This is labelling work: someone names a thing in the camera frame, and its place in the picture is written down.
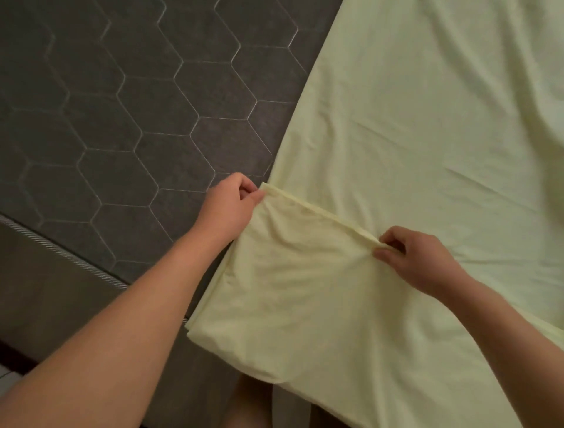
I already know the person's right hand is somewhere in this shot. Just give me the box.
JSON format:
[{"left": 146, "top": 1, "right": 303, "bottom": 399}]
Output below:
[{"left": 372, "top": 225, "right": 475, "bottom": 305}]

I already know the person's left hand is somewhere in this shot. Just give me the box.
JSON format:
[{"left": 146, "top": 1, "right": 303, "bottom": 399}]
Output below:
[{"left": 189, "top": 172, "right": 267, "bottom": 248}]

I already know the pale yellow bed sheet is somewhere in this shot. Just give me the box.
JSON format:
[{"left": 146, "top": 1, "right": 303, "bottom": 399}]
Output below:
[{"left": 184, "top": 0, "right": 564, "bottom": 428}]

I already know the person's left forearm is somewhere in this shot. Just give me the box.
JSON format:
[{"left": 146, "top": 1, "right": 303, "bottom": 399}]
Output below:
[{"left": 0, "top": 229, "right": 234, "bottom": 428}]

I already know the person's right forearm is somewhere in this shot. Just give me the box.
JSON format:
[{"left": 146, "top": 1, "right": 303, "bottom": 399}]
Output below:
[{"left": 436, "top": 275, "right": 564, "bottom": 428}]

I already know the dark grey mattress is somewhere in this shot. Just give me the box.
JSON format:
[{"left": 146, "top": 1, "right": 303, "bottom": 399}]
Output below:
[{"left": 0, "top": 0, "right": 345, "bottom": 428}]

